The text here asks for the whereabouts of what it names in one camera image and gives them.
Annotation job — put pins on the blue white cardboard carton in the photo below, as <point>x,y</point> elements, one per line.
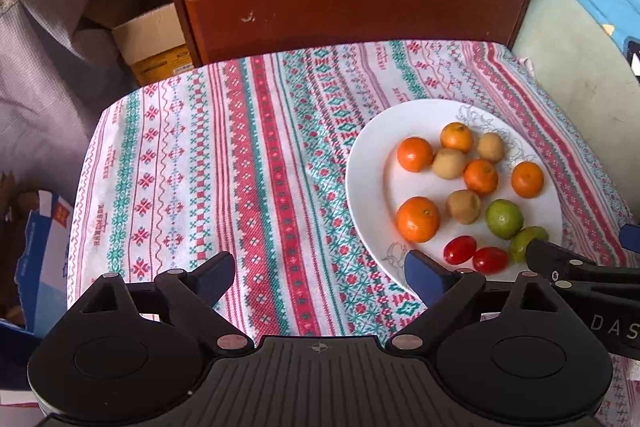
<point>47,257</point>

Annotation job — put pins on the green round fruit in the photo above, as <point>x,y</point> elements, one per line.
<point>525,243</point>
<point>504,218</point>

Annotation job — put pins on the dark blue box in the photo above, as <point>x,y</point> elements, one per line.
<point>17,352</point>

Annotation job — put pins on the brown cardboard box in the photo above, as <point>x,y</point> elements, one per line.
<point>110,7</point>

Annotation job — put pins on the grey cloth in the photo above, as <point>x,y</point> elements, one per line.
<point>45,97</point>

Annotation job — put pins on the red green patterned tablecloth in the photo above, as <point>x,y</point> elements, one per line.
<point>225,157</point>

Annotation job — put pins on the white plate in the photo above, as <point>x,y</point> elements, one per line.
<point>380,167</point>

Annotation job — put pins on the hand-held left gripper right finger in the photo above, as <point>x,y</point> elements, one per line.
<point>425,278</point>

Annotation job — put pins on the open white cardboard box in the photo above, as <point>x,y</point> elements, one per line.
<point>150,42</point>

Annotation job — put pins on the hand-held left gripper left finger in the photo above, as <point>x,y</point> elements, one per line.
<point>215,274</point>

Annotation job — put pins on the pale green sofa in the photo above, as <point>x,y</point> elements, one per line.
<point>575,82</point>

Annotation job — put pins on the small brown round fruit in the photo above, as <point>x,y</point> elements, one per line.
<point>449,163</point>
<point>463,206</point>
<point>490,147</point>

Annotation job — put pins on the small orange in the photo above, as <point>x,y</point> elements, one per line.
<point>527,179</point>
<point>418,219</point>
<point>415,154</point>
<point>480,176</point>
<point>456,137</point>

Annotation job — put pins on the red cherry tomato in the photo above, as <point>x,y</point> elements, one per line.
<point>459,249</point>
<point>490,259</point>

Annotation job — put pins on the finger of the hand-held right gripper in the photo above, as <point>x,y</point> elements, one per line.
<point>631,237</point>
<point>542,257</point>

